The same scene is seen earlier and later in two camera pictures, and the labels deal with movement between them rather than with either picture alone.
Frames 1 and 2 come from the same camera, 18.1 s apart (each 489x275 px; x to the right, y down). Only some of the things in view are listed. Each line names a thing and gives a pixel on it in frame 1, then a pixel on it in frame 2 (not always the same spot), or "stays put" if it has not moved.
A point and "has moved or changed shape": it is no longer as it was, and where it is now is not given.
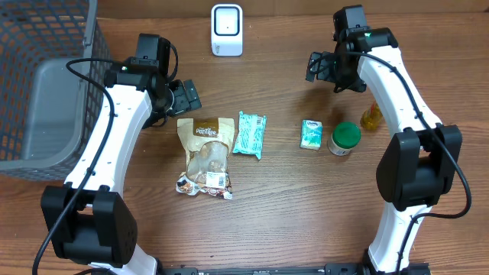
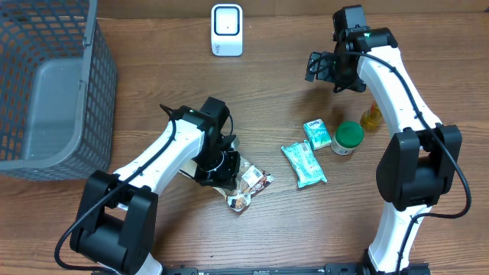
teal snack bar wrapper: [250, 134] to [304, 163]
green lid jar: [344, 137] stays put
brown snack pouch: [207, 142] has moved or changed shape
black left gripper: [186, 103] to [225, 181]
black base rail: [328, 269] stays put
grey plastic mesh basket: [46, 110] stays put
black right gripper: [317, 66] stays put
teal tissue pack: [311, 134] has moved or changed shape
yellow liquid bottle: [371, 117] stays put
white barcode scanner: [227, 24] stays put
